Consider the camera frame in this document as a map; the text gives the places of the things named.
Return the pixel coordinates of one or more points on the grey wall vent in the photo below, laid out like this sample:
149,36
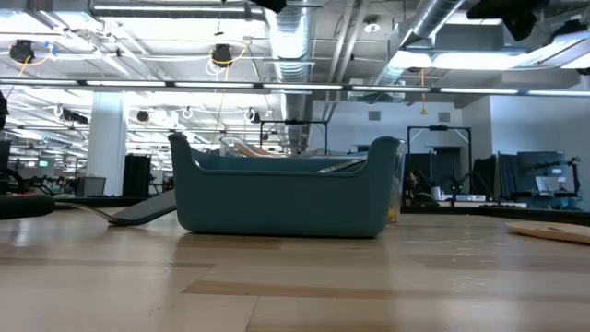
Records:
374,115
443,116

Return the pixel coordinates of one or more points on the ribbed silver ventilation duct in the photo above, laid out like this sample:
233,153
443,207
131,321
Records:
290,46

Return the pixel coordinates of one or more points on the grey background box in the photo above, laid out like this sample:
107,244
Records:
90,186

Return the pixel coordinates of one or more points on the smooth silver ventilation duct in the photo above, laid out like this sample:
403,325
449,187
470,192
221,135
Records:
428,18

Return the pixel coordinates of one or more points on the long wooden slotted spatula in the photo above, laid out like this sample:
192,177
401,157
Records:
553,231

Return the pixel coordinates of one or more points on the white building column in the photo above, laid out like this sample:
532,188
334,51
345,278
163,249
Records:
106,147

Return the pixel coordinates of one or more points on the background computer monitor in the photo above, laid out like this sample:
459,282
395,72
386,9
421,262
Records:
539,163

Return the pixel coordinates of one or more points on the black background stand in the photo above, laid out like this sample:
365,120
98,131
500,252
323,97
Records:
575,184

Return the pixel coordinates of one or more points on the black background cabinet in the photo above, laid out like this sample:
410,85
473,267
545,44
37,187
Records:
137,175

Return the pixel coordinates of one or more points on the person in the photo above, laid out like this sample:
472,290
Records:
412,182

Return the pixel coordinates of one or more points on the black spatula with silver neck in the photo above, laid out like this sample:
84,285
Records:
147,207

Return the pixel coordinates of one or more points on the long ceiling light strip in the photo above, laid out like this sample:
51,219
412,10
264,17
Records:
138,83

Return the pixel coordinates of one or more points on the short wooden slotted spatula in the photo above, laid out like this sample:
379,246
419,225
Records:
256,151

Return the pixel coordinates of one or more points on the teal plastic bin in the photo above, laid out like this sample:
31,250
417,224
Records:
286,203

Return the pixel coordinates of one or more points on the black background rig frame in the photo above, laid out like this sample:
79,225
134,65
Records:
295,122
438,127

